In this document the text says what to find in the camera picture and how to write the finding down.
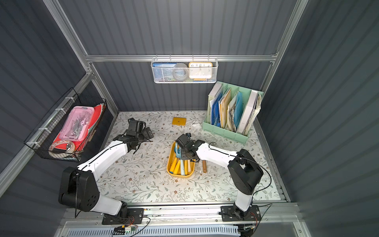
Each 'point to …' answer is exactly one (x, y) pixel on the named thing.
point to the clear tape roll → (70, 150)
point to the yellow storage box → (171, 158)
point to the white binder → (248, 112)
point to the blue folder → (238, 107)
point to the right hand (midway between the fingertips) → (189, 152)
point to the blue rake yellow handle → (177, 169)
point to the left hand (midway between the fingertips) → (142, 133)
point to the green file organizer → (232, 111)
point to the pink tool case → (76, 127)
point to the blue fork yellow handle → (177, 153)
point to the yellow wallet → (179, 121)
